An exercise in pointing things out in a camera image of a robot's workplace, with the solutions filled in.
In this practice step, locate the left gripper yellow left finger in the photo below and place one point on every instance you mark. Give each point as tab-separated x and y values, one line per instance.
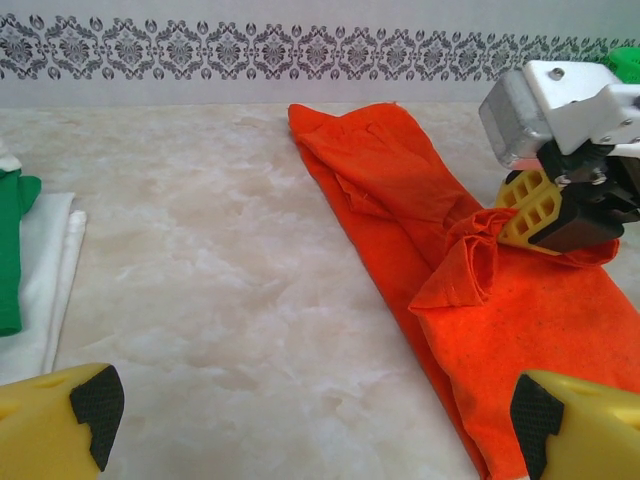
40	430

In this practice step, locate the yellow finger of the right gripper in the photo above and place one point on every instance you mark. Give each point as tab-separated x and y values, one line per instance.
537	220
522	189

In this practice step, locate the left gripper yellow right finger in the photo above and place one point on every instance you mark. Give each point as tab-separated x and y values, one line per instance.
595	435

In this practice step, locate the orange t-shirt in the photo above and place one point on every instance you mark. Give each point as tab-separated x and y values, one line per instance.
410	175

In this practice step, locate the green plastic basket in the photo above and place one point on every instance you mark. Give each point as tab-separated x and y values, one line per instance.
627	62

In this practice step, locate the white folded t-shirt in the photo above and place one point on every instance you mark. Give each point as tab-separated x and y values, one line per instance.
45	260

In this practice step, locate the green folded t-shirt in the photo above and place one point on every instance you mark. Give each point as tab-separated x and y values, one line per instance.
10	250

